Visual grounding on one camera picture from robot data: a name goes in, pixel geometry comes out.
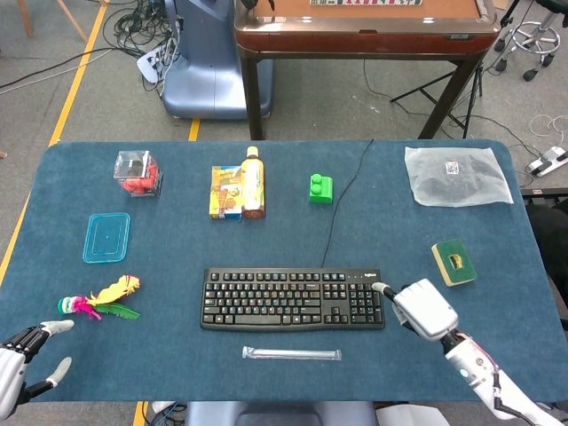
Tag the office chair base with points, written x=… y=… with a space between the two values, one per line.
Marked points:
x=530 y=74

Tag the teal plastic container lid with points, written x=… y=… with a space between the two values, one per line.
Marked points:
x=106 y=237

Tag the white chair wooden legs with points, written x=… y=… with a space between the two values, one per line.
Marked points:
x=26 y=22

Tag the green toy block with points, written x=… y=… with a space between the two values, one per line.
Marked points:
x=324 y=193

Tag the grey-blue robot torso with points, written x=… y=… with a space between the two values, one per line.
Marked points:
x=275 y=415

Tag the black side table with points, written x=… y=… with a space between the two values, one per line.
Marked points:
x=550 y=231

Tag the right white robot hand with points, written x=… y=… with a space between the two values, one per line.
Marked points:
x=426 y=310

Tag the black Logitech keyboard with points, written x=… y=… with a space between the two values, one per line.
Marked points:
x=266 y=319

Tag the white translucent plastic bag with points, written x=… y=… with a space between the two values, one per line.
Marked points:
x=457 y=177

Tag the colourful feather shuttlecock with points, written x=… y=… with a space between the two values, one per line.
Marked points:
x=111 y=295

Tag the blue carpet table cover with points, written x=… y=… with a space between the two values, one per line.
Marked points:
x=177 y=355

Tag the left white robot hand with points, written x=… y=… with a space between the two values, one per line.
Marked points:
x=11 y=373

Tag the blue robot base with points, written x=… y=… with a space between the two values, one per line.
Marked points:
x=199 y=80

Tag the clear wrapped straw packet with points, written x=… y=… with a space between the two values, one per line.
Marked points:
x=293 y=353

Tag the black claw of blue robot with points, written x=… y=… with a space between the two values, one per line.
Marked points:
x=248 y=3

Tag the clear box with red parts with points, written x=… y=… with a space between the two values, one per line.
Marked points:
x=142 y=182

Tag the orange juice bottle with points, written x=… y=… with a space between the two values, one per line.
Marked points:
x=254 y=186

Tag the brown mahjong table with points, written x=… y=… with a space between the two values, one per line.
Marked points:
x=355 y=40

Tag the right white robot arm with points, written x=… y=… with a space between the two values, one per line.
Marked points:
x=470 y=364

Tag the white power strip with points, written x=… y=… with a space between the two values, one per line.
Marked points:
x=548 y=160
x=153 y=64

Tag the yellow cardboard snack box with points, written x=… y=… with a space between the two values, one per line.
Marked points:
x=224 y=195

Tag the green yellow sponge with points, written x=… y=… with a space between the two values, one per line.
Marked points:
x=455 y=262

